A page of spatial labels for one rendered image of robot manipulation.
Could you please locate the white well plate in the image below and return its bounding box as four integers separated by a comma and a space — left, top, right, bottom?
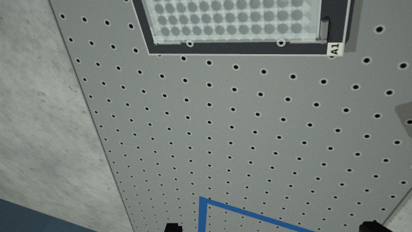
142, 0, 322, 43

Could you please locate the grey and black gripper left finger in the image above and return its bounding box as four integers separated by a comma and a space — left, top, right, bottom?
164, 223, 182, 232

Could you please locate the blue tape outline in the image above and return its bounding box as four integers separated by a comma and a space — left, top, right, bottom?
198, 197, 315, 232

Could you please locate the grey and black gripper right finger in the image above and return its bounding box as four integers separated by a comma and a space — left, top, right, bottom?
359, 221, 392, 232

